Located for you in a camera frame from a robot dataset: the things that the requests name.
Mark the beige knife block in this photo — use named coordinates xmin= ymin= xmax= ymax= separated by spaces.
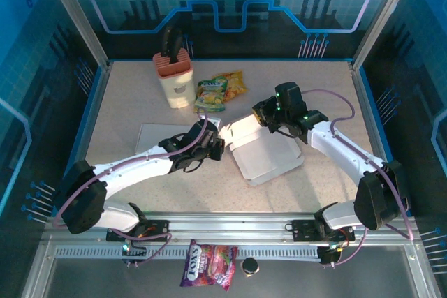
xmin=152 ymin=50 xmax=196 ymax=110

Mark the purple berries candy bag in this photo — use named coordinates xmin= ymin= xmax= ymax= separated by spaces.
xmin=179 ymin=239 xmax=239 ymax=292

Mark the black round knob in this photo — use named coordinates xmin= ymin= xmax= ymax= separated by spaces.
xmin=241 ymin=257 xmax=260 ymax=277

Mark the white box insert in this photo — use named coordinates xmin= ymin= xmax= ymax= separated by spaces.
xmin=134 ymin=122 xmax=196 ymax=155

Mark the slotted cable duct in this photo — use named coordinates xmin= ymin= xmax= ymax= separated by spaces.
xmin=55 ymin=244 xmax=322 ymax=261

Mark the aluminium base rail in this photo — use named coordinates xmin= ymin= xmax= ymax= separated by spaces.
xmin=41 ymin=211 xmax=420 ymax=243

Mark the black handled knife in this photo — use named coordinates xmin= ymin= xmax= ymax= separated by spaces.
xmin=161 ymin=26 xmax=183 ymax=65

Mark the green candy bag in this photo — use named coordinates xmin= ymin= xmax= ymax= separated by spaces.
xmin=193 ymin=78 xmax=228 ymax=114

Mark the aluminium frame post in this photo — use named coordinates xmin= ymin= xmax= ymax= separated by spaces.
xmin=38 ymin=0 xmax=112 ymax=72
xmin=350 ymin=0 xmax=419 ymax=72

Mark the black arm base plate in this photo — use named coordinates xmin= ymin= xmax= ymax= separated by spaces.
xmin=291 ymin=218 xmax=356 ymax=243
xmin=105 ymin=218 xmax=171 ymax=243

